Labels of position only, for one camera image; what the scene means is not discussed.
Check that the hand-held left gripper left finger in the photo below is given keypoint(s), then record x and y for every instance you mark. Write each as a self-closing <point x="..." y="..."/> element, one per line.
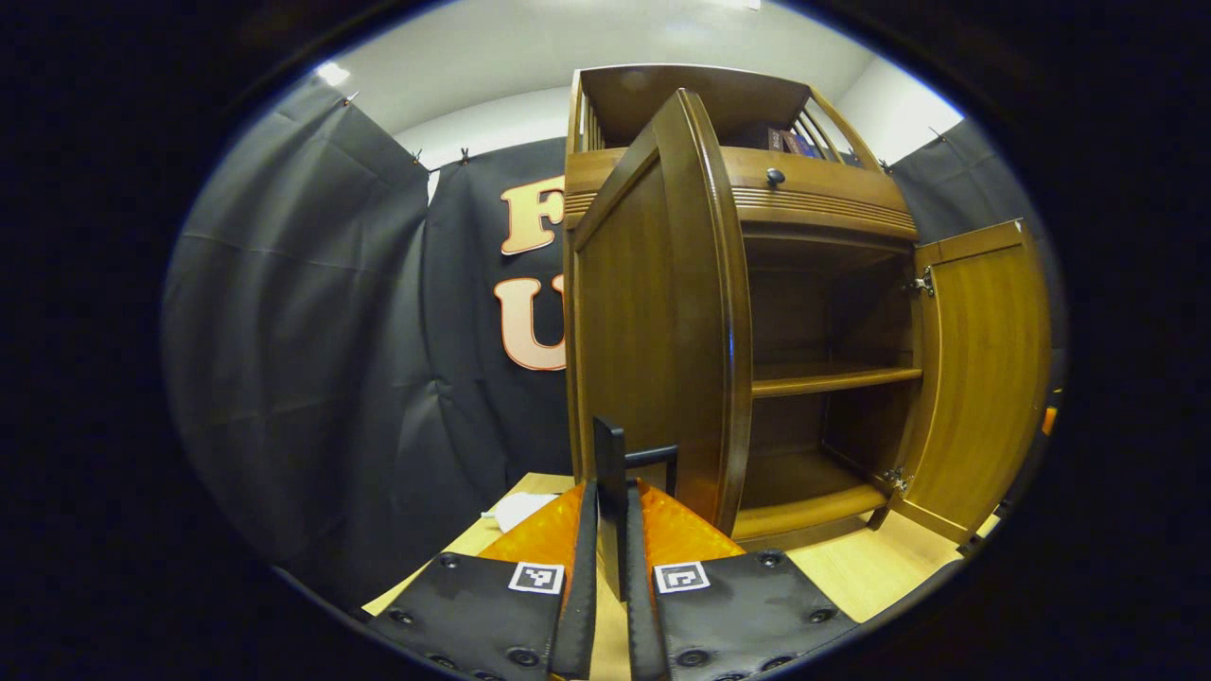
<point x="579" y="615"/>

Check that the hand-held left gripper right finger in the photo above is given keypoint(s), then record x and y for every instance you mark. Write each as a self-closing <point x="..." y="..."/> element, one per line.
<point x="641" y="624"/>

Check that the wooden shoe cabinet door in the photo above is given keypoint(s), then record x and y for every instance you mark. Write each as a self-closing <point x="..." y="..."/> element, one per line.
<point x="984" y="359"/>
<point x="653" y="312"/>

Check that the wooden double-door shoe cabinet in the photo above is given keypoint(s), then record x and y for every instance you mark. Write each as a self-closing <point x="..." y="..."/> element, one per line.
<point x="814" y="203"/>

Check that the metal door hinge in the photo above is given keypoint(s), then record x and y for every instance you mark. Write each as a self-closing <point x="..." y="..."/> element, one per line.
<point x="894" y="480"/>
<point x="923" y="282"/>

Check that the small white object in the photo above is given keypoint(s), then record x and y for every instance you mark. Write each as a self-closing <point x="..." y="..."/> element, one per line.
<point x="518" y="509"/>

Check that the wooden inner shelf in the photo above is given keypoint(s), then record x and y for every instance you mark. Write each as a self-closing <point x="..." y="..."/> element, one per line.
<point x="823" y="378"/>

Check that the black backdrop cloth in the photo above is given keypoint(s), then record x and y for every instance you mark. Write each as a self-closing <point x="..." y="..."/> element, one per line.
<point x="303" y="331"/>

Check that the black round drawer knob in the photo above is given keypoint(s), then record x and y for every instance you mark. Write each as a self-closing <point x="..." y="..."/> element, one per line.
<point x="775" y="176"/>

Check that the brown book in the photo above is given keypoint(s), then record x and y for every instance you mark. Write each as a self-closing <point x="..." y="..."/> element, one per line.
<point x="776" y="140"/>

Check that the blue book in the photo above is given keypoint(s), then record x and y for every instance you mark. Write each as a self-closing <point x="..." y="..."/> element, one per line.
<point x="802" y="144"/>

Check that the small ceiling light panel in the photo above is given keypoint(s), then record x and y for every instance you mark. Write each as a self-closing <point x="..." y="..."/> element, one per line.
<point x="332" y="73"/>

